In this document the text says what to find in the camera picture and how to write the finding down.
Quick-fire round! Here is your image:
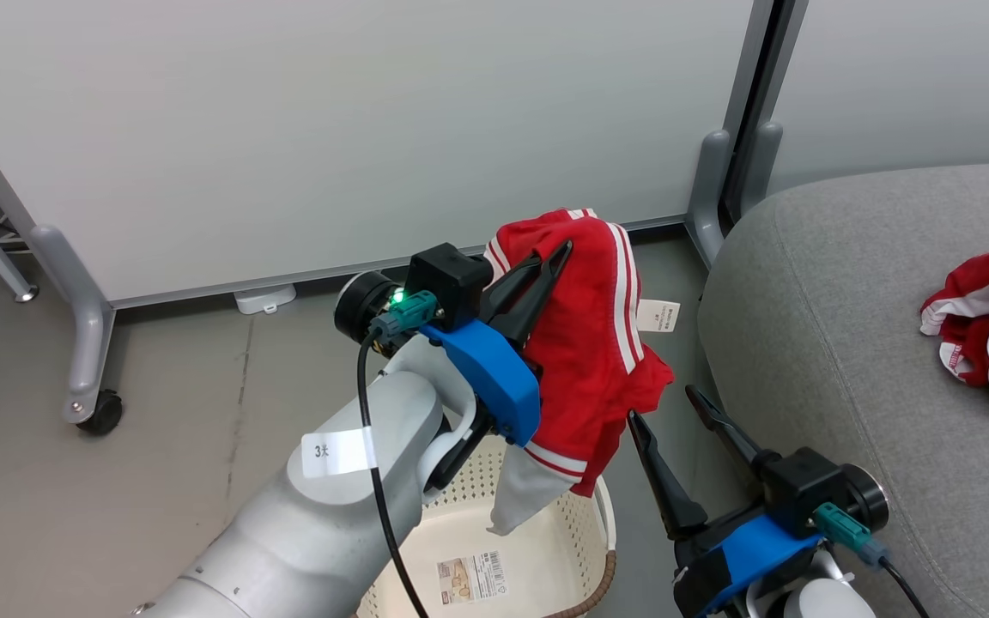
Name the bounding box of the small white floor box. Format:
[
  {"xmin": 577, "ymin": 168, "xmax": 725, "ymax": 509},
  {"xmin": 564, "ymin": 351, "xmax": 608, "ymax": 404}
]
[{"xmin": 234, "ymin": 283, "xmax": 298, "ymax": 316}]

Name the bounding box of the black caster wheel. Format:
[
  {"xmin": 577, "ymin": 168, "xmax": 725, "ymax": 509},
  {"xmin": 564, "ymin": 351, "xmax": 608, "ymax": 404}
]
[{"xmin": 76, "ymin": 389, "xmax": 124, "ymax": 436}]

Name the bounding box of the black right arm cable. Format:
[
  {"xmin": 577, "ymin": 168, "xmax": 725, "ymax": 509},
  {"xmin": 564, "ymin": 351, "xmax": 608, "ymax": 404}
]
[{"xmin": 877, "ymin": 554, "xmax": 933, "ymax": 618}]

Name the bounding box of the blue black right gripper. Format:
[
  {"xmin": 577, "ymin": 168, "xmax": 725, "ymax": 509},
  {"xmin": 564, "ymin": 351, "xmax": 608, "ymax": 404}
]
[{"xmin": 628, "ymin": 385, "xmax": 825, "ymax": 618}]

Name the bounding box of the grey partition foot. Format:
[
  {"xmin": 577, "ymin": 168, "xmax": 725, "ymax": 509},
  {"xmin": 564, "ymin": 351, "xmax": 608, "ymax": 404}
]
[
  {"xmin": 685, "ymin": 129, "xmax": 734, "ymax": 267},
  {"xmin": 739, "ymin": 120, "xmax": 784, "ymax": 220}
]

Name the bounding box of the narrow white partition panel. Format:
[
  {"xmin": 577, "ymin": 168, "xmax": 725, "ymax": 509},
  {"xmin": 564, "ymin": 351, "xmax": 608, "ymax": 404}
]
[{"xmin": 765, "ymin": 0, "xmax": 989, "ymax": 194}]

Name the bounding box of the teal cable connector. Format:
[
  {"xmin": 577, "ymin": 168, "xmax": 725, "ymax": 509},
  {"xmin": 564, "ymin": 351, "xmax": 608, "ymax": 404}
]
[
  {"xmin": 372, "ymin": 290, "xmax": 440, "ymax": 342},
  {"xmin": 812, "ymin": 502, "xmax": 886, "ymax": 567}
]

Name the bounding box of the white perforated laundry basket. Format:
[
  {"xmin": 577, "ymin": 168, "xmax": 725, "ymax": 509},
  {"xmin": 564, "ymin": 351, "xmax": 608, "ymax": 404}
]
[{"xmin": 355, "ymin": 433, "xmax": 617, "ymax": 618}]

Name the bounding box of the red white printed garment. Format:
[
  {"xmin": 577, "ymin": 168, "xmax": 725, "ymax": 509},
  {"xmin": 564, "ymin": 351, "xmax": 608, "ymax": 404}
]
[{"xmin": 919, "ymin": 223, "xmax": 989, "ymax": 420}]

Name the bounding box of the paper label sticker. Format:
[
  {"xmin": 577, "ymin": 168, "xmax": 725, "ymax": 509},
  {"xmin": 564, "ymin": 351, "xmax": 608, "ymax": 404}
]
[{"xmin": 436, "ymin": 551, "xmax": 508, "ymax": 603}]

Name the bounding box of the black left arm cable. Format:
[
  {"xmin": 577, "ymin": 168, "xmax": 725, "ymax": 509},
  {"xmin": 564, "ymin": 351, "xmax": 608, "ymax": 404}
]
[{"xmin": 357, "ymin": 322, "xmax": 431, "ymax": 618}]

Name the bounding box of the grey fabric sofa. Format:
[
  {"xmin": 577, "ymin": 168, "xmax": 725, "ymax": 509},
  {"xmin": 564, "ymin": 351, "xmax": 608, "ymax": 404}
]
[{"xmin": 698, "ymin": 159, "xmax": 989, "ymax": 618}]

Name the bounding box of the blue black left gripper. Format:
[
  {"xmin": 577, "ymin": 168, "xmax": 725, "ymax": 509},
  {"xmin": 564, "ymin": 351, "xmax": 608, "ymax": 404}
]
[{"xmin": 420, "ymin": 239, "xmax": 574, "ymax": 496}]

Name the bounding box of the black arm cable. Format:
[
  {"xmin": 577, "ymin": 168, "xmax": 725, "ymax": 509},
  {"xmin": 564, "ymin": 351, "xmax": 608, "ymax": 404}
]
[
  {"xmin": 357, "ymin": 322, "xmax": 431, "ymax": 618},
  {"xmin": 877, "ymin": 554, "xmax": 933, "ymax": 618}
]

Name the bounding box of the red white striped garment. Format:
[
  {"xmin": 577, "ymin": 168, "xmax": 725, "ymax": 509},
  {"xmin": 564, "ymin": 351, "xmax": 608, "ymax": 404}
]
[{"xmin": 484, "ymin": 208, "xmax": 682, "ymax": 537}]

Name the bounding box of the grey partition leg with caster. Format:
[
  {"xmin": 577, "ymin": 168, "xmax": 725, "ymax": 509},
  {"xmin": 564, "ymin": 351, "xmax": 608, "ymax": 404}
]
[{"xmin": 29, "ymin": 225, "xmax": 116, "ymax": 426}]

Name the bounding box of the large white partition panel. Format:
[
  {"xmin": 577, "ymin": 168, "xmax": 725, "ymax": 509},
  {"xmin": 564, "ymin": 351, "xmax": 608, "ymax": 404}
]
[{"xmin": 0, "ymin": 0, "xmax": 777, "ymax": 310}]

